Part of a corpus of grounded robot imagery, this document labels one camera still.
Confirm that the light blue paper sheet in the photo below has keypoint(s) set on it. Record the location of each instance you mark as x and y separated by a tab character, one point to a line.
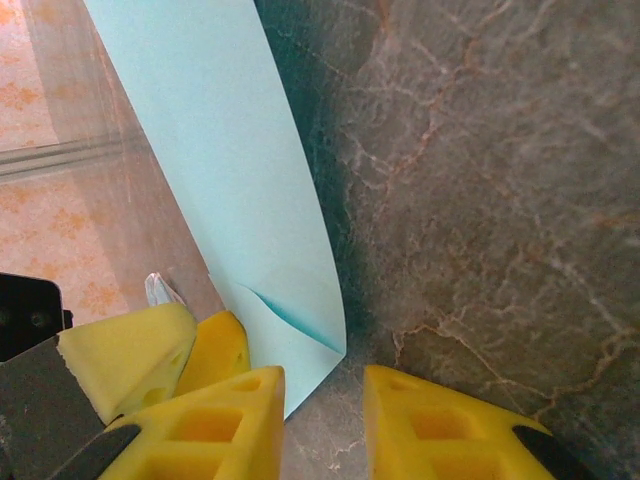
210	150

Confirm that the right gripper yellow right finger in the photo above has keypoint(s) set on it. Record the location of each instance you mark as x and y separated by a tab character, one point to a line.
385	440

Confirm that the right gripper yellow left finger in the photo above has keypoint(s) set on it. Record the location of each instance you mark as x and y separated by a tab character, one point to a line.
270	425

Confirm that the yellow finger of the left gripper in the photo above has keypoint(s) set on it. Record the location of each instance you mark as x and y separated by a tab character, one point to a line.
125	350
220	350

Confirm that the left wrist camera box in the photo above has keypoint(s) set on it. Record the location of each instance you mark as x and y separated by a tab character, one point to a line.
25	310

